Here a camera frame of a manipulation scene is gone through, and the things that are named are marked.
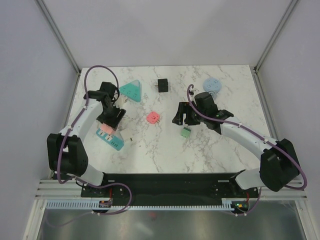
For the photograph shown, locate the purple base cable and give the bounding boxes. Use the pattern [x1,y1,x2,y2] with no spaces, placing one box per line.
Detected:
[44,182,133,228]

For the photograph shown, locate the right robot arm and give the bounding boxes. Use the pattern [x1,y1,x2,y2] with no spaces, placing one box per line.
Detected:
[172,92,301,197]

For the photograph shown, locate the white slotted cable duct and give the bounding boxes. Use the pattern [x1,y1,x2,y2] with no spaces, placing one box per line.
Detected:
[45,199,235,211]

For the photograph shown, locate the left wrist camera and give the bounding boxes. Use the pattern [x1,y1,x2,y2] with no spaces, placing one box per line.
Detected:
[115,94,128,108]

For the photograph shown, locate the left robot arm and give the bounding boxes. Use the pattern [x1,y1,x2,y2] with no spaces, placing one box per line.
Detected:
[46,82,126,197]

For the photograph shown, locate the pink cube socket adapter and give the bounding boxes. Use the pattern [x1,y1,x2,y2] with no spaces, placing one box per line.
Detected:
[100,123,115,135]

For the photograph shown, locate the coral flat square adapter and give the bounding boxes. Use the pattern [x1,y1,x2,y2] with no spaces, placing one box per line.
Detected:
[146,111,160,125]

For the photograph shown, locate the blue round power strip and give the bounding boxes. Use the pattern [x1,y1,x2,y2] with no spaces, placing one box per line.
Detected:
[202,77,222,97]

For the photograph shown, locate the white charger adapter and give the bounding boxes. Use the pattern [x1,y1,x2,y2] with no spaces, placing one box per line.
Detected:
[120,128,133,143]

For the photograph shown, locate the teal triangular power strip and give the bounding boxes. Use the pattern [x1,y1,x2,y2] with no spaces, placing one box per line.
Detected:
[119,79,142,103]

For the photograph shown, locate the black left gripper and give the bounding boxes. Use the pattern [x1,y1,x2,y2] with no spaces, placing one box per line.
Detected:
[96,102,126,131]

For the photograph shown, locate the green cube plug adapter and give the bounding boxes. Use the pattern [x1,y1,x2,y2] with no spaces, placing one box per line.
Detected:
[180,127,191,139]

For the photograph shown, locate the teal rectangular power strip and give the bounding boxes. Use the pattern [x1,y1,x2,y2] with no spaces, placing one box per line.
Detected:
[96,128,125,151]

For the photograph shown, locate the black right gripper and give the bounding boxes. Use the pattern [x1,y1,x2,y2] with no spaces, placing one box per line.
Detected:
[172,102,207,126]

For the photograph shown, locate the black cube socket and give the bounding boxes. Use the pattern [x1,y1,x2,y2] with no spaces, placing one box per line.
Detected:
[155,78,169,93]

